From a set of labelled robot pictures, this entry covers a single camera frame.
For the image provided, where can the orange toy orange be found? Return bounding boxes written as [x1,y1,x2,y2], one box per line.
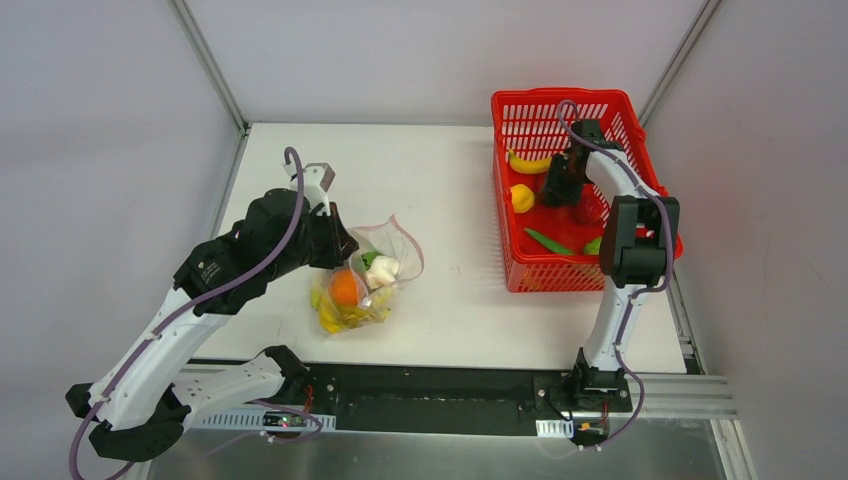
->
[328,268,361,307]

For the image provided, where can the clear zip top bag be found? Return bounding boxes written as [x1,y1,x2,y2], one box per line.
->
[309,215,425,334]

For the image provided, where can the white toy garlic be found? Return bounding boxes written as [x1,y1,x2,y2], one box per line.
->
[366,255,400,290]

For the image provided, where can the red plastic basket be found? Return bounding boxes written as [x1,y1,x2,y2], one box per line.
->
[491,87,668,293]

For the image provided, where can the toy watermelon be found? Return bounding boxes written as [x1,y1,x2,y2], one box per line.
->
[360,251,380,271]

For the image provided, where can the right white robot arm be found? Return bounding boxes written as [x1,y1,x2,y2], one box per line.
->
[539,120,680,410]

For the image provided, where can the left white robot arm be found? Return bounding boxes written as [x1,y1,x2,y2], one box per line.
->
[66,187,358,463]

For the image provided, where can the single yellow banana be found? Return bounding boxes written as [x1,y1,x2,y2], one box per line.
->
[507,150,552,175]

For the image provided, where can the red toy apple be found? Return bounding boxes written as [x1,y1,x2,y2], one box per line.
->
[573,194,604,226]

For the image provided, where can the yellow toy lemon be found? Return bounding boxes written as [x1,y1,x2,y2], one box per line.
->
[509,184,536,214]

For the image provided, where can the green toy lime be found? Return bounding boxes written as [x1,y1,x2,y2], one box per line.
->
[582,237,602,255]

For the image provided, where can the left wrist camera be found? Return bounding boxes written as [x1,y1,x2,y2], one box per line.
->
[283,162,335,217]

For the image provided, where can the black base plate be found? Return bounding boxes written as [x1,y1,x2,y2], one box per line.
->
[268,363,633,436]

